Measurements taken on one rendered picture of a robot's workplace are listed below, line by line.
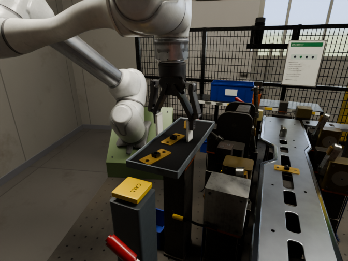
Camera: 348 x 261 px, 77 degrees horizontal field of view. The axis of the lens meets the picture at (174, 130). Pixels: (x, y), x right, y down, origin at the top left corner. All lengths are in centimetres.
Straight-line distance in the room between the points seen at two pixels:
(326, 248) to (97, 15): 69
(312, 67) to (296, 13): 190
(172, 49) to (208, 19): 286
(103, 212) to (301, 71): 156
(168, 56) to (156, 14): 20
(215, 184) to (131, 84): 76
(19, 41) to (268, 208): 85
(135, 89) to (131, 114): 16
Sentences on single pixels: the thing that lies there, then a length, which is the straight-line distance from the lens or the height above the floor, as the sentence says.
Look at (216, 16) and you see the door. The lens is 342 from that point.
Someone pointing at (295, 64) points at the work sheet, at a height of 129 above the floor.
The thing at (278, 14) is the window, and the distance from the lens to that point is 358.
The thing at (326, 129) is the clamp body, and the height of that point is 105.
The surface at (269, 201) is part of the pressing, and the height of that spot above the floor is 100.
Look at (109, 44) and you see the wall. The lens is 375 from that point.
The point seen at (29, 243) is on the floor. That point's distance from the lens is 219.
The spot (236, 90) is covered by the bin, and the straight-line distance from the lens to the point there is 166.
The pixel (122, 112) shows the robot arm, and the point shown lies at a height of 112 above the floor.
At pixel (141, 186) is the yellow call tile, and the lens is 46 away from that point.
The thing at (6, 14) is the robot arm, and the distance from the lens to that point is 89.
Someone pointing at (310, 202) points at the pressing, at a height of 100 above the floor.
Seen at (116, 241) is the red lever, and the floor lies 113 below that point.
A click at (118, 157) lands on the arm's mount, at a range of 130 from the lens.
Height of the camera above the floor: 143
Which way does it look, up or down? 22 degrees down
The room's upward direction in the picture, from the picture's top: straight up
